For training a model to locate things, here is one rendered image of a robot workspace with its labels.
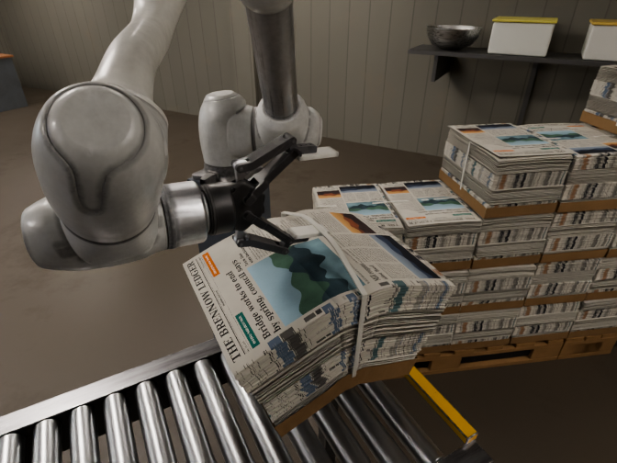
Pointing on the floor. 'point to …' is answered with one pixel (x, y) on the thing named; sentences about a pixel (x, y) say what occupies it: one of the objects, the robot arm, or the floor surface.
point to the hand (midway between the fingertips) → (323, 191)
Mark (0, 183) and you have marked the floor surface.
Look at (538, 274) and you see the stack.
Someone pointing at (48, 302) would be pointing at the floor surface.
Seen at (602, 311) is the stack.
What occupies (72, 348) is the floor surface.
